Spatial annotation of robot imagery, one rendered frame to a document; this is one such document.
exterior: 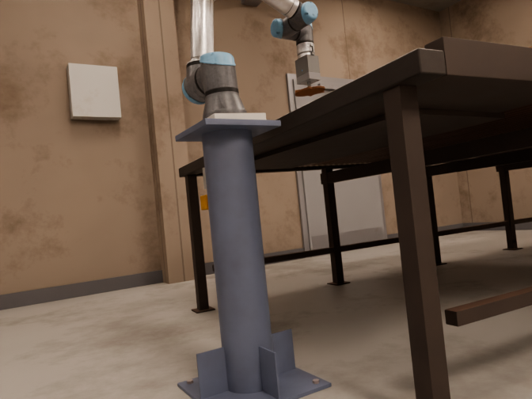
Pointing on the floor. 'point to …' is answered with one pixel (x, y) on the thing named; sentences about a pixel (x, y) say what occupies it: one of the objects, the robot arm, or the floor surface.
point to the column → (241, 276)
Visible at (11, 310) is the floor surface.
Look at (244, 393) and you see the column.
